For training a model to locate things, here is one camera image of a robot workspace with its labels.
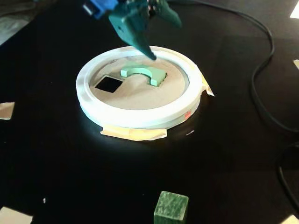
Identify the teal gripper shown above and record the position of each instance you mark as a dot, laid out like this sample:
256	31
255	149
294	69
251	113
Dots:
131	24

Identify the teal U shaped block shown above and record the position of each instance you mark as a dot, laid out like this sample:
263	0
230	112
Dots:
140	69

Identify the round white shape sorter lid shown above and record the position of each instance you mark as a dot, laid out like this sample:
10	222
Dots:
144	98

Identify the small wooden block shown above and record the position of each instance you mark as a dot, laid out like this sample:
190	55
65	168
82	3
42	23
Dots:
293	220

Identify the long masking tape strip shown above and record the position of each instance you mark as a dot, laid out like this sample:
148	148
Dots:
133	134

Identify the white paper sheet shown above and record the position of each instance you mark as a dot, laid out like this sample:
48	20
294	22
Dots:
295	11

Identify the small beige tape piece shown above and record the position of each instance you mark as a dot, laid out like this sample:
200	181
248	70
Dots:
296	66

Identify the black table cloth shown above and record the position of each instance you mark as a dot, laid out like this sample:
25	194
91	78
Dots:
233	163

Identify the square beige tape piece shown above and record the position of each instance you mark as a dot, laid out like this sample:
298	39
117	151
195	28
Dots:
6	110

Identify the green wooden cube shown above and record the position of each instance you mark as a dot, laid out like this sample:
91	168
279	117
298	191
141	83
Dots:
171	207

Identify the large beige tape piece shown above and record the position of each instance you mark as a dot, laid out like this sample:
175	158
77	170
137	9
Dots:
14	217

